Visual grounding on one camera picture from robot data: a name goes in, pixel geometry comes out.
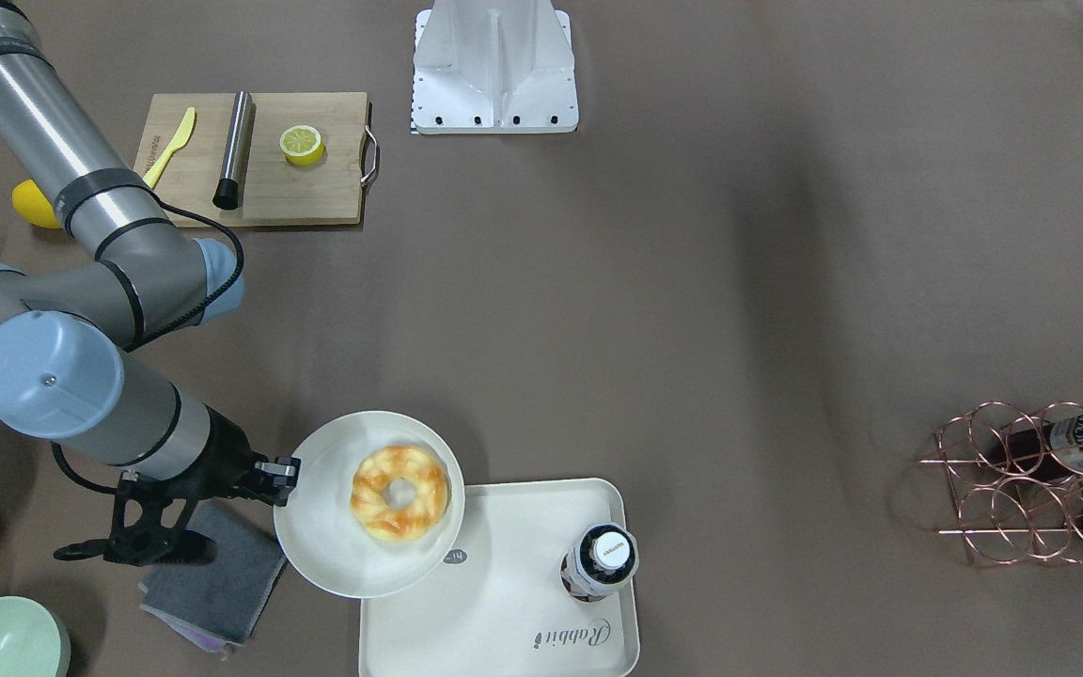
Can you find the half lemon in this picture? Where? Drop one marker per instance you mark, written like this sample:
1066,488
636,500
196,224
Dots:
302,145

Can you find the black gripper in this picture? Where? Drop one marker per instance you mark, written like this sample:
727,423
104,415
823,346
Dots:
227,451

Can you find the copper wire bottle rack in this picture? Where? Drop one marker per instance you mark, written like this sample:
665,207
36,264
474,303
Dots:
1000,515

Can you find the green bowl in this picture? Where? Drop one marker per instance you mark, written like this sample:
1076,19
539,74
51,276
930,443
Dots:
33,640

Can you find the dark drink bottle on tray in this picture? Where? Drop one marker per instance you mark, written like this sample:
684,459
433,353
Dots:
601,563

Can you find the cream rabbit tray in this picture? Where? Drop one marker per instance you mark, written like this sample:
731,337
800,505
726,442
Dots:
495,606

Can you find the bottle in rack rear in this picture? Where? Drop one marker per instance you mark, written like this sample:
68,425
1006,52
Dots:
1051,453

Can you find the glazed donut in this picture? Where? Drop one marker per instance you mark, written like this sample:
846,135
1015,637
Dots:
399,493

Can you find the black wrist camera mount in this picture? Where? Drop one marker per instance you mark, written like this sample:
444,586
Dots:
149,526

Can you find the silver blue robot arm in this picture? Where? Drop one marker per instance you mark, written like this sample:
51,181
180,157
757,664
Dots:
67,372

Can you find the yellow plastic knife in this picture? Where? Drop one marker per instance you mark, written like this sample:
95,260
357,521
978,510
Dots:
177,141

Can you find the white round plate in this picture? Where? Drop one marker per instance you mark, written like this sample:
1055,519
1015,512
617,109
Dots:
317,530

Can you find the grey folded cloth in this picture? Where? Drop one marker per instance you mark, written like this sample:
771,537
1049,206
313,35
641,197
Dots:
216,606

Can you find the wooden cutting board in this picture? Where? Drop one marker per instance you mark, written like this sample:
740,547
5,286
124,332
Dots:
275,193

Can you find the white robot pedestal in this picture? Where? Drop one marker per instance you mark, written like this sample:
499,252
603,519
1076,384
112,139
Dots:
493,67

